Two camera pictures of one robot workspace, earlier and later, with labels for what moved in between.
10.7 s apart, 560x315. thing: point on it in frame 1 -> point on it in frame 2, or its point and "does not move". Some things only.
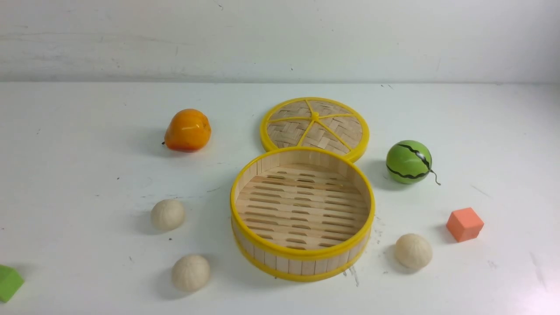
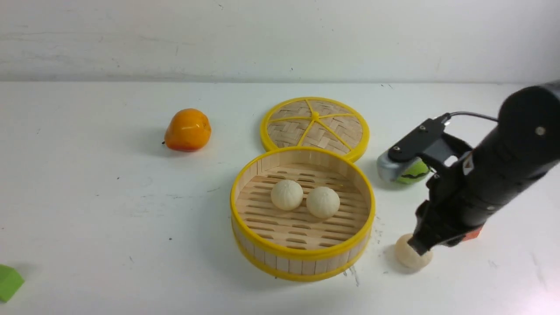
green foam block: x=11 y=281 does not move
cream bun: x=190 y=273 -> x=323 y=202
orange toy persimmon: x=188 y=130 does not move
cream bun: x=167 y=215 -> x=286 y=194
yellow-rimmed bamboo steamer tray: x=302 y=213 does not move
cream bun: x=413 y=251 does not move
